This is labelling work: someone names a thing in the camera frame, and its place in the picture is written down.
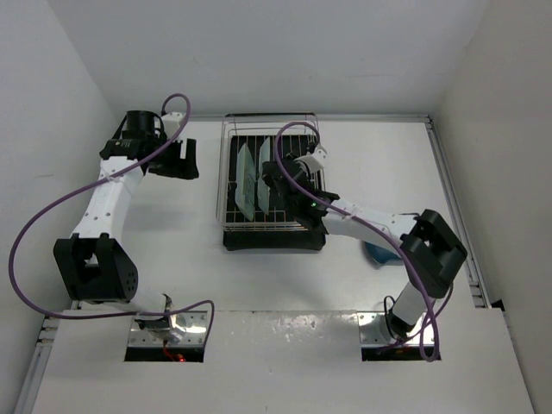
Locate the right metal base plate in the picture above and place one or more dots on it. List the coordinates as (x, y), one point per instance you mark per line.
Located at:
(374, 334)

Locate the black drip tray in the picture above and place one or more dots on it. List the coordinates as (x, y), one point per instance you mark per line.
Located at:
(296, 239)

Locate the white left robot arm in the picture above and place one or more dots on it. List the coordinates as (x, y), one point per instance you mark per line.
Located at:
(92, 262)

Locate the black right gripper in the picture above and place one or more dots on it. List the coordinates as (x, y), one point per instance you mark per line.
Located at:
(266, 173)

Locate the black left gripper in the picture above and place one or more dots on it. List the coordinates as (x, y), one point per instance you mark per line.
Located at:
(179, 168)

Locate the metal base plate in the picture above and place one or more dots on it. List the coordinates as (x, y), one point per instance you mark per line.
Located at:
(184, 330)
(374, 334)

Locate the metal wire dish rack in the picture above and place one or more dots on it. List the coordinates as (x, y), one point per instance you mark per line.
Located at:
(248, 133)

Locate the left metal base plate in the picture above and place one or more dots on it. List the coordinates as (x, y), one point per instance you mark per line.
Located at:
(184, 330)

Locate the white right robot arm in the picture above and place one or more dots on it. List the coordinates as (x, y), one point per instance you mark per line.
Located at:
(430, 250)

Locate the light green rectangular plate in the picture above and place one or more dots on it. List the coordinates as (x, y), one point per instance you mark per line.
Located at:
(245, 183)

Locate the dark blue round plate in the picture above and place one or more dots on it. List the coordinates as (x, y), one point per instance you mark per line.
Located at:
(379, 255)

